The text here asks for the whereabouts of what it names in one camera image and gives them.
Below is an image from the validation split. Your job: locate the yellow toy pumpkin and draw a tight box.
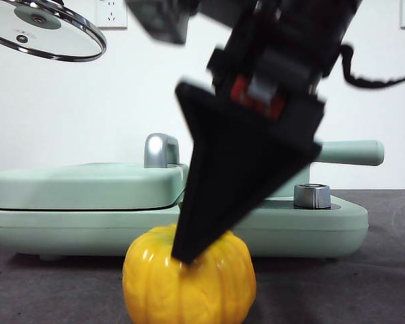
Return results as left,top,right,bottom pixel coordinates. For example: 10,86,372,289
121,223,257,324

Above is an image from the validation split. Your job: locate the mint green handled steamer pot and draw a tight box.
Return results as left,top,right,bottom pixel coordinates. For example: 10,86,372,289
263,140,385,200

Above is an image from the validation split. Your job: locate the silver control knob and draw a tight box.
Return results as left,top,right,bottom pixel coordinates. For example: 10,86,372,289
293,183,331,209

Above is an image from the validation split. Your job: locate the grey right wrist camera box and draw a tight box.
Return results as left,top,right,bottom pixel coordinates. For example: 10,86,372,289
125,0,190,45

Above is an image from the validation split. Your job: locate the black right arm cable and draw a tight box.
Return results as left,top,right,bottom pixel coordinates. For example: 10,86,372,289
339,42,405,89

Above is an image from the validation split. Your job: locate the mint green griddle cover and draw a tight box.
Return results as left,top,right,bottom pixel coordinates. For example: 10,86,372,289
0,163,190,211

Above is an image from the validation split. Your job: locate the mint green breakfast machine base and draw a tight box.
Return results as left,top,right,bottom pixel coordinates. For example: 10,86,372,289
0,188,369,263

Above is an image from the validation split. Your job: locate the glass lid with green knob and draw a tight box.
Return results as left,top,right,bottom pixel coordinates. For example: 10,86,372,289
0,0,108,63

